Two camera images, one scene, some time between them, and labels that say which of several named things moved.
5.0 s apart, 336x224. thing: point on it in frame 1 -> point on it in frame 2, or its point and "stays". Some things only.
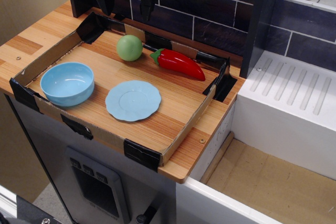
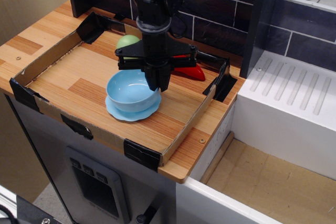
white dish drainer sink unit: (274, 160) stays
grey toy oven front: (97, 183) stays
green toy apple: (129, 47) stays
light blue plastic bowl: (67, 84) -> (129, 91)
